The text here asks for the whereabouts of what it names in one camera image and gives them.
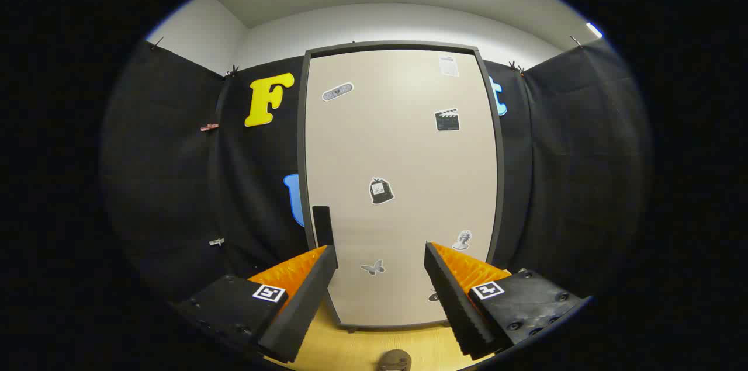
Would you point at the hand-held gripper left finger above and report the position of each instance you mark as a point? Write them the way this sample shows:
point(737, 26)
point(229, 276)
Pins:
point(304, 312)

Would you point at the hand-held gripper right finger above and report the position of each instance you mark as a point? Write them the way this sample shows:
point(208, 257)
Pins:
point(453, 307)

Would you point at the brown fuzzy shoe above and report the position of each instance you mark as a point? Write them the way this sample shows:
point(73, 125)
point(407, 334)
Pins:
point(395, 361)

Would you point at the grey shoe cabinet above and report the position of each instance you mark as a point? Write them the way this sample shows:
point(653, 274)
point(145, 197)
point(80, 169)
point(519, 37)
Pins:
point(301, 155)

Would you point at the beige shoe cabinet door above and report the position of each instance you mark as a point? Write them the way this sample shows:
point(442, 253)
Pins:
point(403, 155)

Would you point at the white clip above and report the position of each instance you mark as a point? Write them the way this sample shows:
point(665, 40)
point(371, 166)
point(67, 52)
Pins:
point(217, 241)

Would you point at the black backdrop cloth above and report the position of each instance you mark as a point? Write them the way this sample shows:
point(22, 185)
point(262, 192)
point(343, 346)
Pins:
point(175, 184)

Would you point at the reddish clip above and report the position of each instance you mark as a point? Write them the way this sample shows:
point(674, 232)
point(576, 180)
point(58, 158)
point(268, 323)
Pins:
point(209, 127)

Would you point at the ceiling light strip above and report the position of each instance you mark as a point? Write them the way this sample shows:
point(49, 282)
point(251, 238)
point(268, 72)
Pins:
point(594, 30)

